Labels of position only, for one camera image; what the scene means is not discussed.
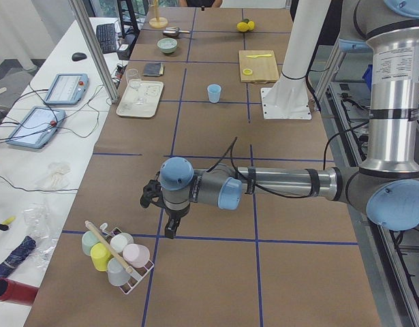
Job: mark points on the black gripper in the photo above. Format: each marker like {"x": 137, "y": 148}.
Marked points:
{"x": 175, "y": 213}

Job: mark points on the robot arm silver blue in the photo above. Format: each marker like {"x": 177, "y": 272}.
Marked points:
{"x": 385, "y": 186}

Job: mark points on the pink cup in rack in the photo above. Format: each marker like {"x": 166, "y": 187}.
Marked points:
{"x": 136, "y": 255}

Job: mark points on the white cup in rack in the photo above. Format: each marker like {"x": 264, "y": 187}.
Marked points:
{"x": 120, "y": 241}

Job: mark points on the white cup rack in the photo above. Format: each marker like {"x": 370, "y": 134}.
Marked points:
{"x": 136, "y": 274}

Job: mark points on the grey cup in rack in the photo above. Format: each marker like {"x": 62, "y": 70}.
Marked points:
{"x": 117, "y": 275}

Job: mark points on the yellow cup in rack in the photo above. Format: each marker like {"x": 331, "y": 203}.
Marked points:
{"x": 100, "y": 257}

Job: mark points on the mint green cup in rack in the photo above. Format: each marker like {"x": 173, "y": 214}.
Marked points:
{"x": 88, "y": 241}

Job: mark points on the light blue plastic cup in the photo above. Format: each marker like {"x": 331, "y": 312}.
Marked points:
{"x": 214, "y": 93}

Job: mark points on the yellow lemon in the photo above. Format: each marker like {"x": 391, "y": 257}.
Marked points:
{"x": 251, "y": 25}
{"x": 242, "y": 27}

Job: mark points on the cream plastic tray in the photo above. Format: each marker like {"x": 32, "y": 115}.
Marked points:
{"x": 151, "y": 91}

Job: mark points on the crumpled clear plastic bag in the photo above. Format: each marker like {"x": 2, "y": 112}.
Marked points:
{"x": 44, "y": 227}

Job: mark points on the folded dark blue umbrella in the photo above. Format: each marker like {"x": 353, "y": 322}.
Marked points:
{"x": 17, "y": 257}

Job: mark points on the clear wine glass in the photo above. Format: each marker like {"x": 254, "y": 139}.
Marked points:
{"x": 134, "y": 81}

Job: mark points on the teach pendant near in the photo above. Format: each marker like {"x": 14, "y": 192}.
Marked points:
{"x": 37, "y": 128}

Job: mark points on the teach pendant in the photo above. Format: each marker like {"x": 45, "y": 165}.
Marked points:
{"x": 37, "y": 128}
{"x": 66, "y": 89}

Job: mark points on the teach pendant far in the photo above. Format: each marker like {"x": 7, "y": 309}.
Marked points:
{"x": 66, "y": 89}

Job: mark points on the white pillar with base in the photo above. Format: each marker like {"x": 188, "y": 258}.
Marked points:
{"x": 288, "y": 98}

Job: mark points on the red cylinder bottle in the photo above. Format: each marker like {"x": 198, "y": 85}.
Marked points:
{"x": 17, "y": 293}

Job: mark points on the green bowl with ice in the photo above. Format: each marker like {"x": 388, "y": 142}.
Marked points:
{"x": 167, "y": 45}

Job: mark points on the wooden cutting board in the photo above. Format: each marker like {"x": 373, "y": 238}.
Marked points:
{"x": 264, "y": 69}

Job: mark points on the black computer mouse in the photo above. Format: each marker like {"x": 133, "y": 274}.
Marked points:
{"x": 78, "y": 56}

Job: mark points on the metal scoop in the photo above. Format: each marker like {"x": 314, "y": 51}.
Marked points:
{"x": 174, "y": 32}

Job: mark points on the yellow plastic knife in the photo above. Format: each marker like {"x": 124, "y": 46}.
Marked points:
{"x": 255, "y": 56}

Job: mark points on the black keyboard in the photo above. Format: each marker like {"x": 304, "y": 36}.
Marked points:
{"x": 107, "y": 37}

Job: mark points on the wooden mug tree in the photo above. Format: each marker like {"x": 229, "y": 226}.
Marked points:
{"x": 157, "y": 21}

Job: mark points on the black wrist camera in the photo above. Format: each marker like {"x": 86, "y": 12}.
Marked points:
{"x": 152, "y": 194}

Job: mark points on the aluminium frame post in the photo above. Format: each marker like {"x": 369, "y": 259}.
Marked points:
{"x": 88, "y": 34}

